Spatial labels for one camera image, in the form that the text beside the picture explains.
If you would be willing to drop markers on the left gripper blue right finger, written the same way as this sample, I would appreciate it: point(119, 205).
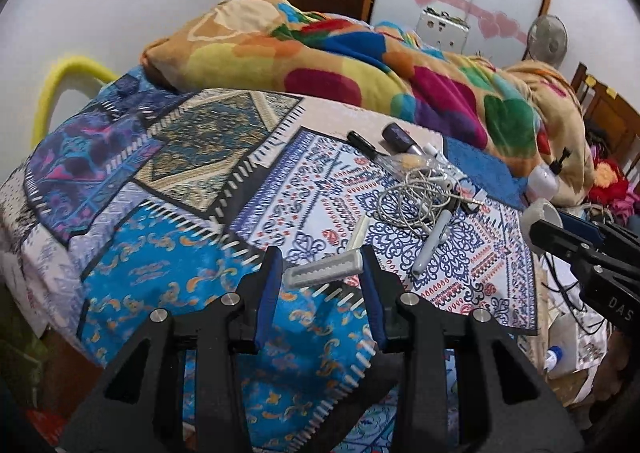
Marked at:
point(369, 278)

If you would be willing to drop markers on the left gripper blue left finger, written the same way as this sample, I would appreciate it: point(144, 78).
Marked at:
point(270, 279)

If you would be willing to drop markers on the grey plastic comb piece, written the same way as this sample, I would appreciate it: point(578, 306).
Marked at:
point(323, 271)

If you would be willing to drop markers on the small white stick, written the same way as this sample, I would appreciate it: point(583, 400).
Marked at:
point(360, 232)

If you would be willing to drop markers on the white tape roll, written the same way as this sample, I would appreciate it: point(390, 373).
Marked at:
point(540, 210)

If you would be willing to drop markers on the white marker pen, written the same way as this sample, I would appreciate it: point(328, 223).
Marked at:
point(431, 243)

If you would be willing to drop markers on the clear bag with rubber bands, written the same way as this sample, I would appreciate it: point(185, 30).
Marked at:
point(399, 165)

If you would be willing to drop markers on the red plush toy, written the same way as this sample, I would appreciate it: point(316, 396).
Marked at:
point(611, 189)

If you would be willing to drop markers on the white plastic water bottle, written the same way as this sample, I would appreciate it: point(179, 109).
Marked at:
point(560, 360)

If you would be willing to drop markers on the white pump lotion bottle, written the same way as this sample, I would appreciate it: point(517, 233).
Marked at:
point(543, 181)

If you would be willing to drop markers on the wooden bed headboard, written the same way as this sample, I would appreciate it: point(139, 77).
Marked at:
point(609, 118)

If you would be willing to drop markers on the patchwork patterned bedspread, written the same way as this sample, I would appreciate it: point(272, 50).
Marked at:
point(146, 199)

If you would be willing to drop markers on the colourful hearts fleece blanket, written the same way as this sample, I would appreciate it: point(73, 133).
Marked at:
point(525, 114)

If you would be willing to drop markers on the white standing fan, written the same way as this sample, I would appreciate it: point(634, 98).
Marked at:
point(547, 41)

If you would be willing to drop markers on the white box appliance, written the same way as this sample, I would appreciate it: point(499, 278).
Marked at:
point(438, 29)

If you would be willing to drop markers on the yellow padded bed rail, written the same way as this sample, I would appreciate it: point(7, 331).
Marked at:
point(64, 70)

